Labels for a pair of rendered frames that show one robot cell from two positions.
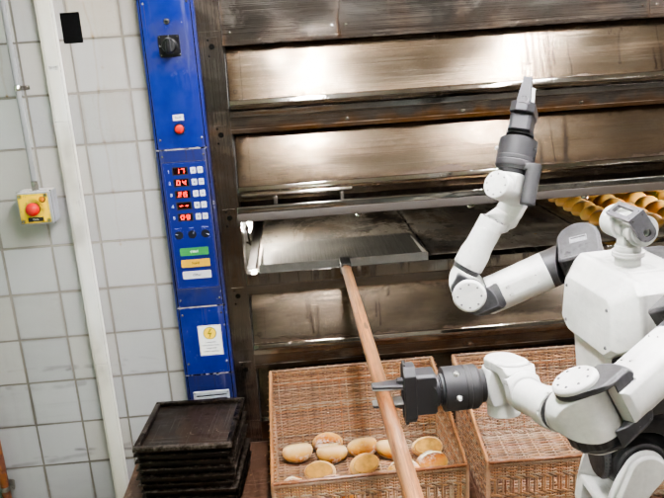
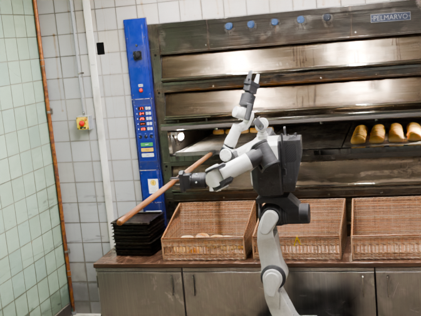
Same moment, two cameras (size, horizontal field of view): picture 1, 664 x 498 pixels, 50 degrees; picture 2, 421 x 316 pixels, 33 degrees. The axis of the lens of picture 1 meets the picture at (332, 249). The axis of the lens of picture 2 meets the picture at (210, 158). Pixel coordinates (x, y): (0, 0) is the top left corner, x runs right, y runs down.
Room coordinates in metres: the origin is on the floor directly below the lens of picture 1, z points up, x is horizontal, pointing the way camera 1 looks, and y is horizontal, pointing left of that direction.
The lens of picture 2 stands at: (-2.44, -1.50, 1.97)
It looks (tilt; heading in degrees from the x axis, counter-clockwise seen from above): 9 degrees down; 18
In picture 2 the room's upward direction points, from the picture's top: 5 degrees counter-clockwise
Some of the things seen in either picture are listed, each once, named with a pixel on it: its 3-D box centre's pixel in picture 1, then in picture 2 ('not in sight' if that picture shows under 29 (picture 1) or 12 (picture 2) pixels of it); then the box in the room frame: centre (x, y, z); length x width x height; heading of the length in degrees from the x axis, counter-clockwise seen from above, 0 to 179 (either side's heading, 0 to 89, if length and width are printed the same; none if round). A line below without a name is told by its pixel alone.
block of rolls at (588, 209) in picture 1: (631, 204); (386, 132); (2.71, -1.18, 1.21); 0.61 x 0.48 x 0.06; 2
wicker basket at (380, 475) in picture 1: (361, 435); (210, 229); (1.96, -0.05, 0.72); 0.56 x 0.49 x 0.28; 93
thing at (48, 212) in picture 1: (38, 206); (84, 122); (2.14, 0.88, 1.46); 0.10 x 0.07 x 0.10; 92
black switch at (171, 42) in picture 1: (167, 37); (136, 52); (2.15, 0.43, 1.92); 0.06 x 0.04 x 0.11; 92
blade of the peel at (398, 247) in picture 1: (340, 247); (219, 148); (2.40, -0.03, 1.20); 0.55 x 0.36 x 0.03; 93
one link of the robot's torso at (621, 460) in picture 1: (630, 451); (273, 214); (1.38, -0.62, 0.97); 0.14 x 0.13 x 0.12; 3
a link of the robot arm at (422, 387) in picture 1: (433, 390); (190, 180); (1.29, -0.18, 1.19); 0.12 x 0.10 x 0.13; 93
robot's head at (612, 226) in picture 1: (626, 230); (262, 126); (1.38, -0.59, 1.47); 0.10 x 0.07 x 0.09; 8
